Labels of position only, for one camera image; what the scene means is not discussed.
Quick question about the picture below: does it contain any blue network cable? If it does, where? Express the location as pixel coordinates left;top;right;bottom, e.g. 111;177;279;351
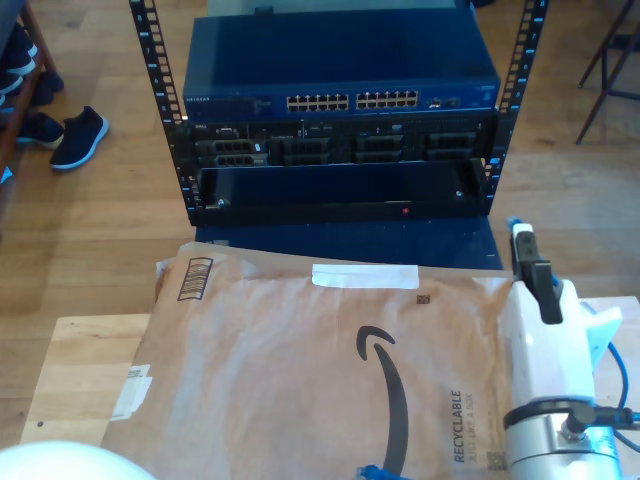
354;215;640;480

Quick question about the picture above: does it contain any dark metal chair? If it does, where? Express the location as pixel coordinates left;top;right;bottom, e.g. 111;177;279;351
574;0;640;146

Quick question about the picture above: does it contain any black rack server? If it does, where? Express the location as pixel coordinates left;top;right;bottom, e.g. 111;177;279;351
185;117;499;169

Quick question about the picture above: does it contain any brown paper mailer envelope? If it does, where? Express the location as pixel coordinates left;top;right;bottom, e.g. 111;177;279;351
99;241;521;480

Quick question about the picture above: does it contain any pale grey board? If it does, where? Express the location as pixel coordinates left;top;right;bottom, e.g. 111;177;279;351
206;0;474;20

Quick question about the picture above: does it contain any dark sneaker white sole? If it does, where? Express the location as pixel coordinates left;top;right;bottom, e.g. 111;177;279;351
49;105;110;171
0;22;39;76
14;112;65;150

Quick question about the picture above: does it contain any dark shoe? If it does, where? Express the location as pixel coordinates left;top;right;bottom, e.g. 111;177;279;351
32;71;65;106

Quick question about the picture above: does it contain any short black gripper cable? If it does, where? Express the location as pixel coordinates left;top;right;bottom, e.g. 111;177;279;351
568;403;640;434

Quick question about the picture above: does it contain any blue network switch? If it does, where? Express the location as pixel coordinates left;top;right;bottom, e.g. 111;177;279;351
182;10;502;121

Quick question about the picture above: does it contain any black rack frame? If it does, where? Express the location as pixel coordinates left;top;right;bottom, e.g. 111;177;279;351
128;0;550;229

